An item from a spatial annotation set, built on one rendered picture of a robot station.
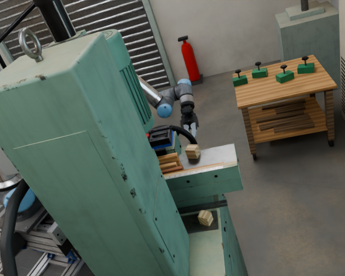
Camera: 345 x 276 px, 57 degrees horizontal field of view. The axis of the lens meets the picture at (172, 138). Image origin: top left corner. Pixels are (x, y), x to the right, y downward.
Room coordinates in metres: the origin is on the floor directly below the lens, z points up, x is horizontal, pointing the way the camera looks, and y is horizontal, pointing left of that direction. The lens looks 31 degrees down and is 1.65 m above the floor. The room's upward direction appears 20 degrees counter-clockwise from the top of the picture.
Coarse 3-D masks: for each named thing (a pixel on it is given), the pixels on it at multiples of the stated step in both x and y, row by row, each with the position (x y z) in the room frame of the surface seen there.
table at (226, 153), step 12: (180, 156) 1.07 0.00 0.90; (204, 156) 1.01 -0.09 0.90; (216, 156) 0.98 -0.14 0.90; (228, 156) 0.96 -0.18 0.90; (228, 180) 0.83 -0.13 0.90; (240, 180) 0.82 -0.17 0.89; (180, 192) 0.88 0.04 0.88; (192, 192) 0.87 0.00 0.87; (204, 192) 0.86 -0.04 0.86; (216, 192) 0.85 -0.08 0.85
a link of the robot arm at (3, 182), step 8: (0, 176) 1.06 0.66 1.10; (8, 176) 1.07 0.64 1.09; (16, 176) 1.09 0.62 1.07; (0, 184) 1.06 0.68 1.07; (8, 184) 1.05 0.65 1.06; (16, 184) 1.06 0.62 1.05; (0, 192) 1.05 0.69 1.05; (8, 192) 1.04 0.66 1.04; (32, 192) 1.07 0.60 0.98; (8, 200) 1.02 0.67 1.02; (24, 200) 1.05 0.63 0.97; (32, 200) 1.06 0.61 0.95; (24, 208) 1.04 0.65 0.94
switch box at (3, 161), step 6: (0, 150) 0.62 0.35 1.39; (0, 156) 0.62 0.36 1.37; (6, 156) 0.62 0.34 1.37; (0, 162) 0.62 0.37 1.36; (6, 162) 0.62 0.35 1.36; (0, 168) 0.63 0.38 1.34; (6, 168) 0.62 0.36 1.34; (12, 168) 0.62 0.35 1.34; (6, 174) 0.63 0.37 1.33; (12, 174) 0.62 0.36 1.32
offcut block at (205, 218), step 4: (200, 212) 0.79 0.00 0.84; (204, 212) 0.79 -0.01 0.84; (208, 212) 0.78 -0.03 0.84; (200, 216) 0.78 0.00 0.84; (204, 216) 0.77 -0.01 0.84; (208, 216) 0.76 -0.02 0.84; (200, 220) 0.77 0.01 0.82; (204, 220) 0.76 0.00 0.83; (208, 220) 0.76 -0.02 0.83; (204, 224) 0.77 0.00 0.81; (208, 224) 0.76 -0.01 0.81
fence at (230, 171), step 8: (224, 168) 0.83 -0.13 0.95; (232, 168) 0.83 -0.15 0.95; (184, 176) 0.87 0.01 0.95; (192, 176) 0.86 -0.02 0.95; (200, 176) 0.85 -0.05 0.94; (208, 176) 0.85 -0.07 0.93; (216, 176) 0.84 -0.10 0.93; (224, 176) 0.83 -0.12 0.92; (232, 176) 0.83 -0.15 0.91; (168, 184) 0.88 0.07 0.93; (176, 184) 0.88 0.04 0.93; (184, 184) 0.87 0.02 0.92; (192, 184) 0.86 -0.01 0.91; (200, 184) 0.86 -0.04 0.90
